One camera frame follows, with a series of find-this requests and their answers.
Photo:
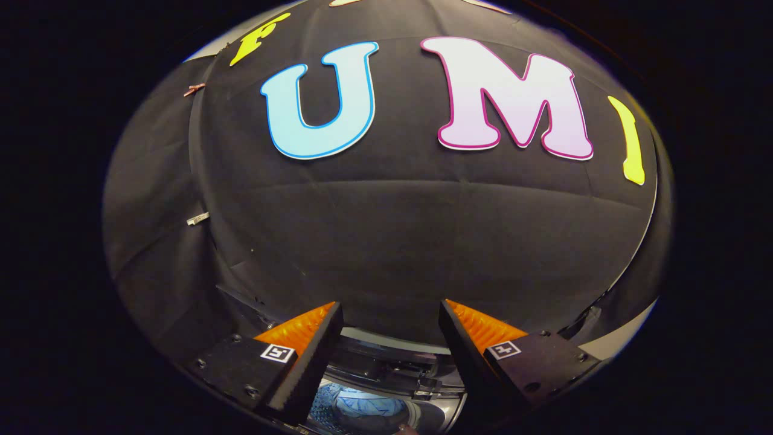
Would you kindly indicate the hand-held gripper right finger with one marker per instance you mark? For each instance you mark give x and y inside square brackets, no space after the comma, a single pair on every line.
[465,356]

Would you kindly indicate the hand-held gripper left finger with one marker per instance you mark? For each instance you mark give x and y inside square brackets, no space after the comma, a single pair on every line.
[314,362]

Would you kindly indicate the light blue garment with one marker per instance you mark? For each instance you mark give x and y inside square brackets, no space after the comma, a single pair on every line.
[365,408]

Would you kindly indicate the dark washing machine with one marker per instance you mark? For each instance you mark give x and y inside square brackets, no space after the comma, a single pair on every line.
[392,368]

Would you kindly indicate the black backdrop cloth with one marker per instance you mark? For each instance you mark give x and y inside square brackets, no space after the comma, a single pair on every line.
[392,241]

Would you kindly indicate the silver clip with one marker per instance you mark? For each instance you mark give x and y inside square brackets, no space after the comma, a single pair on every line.
[197,218]

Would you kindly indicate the copper clip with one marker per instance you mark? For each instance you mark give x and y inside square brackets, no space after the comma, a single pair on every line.
[194,89]

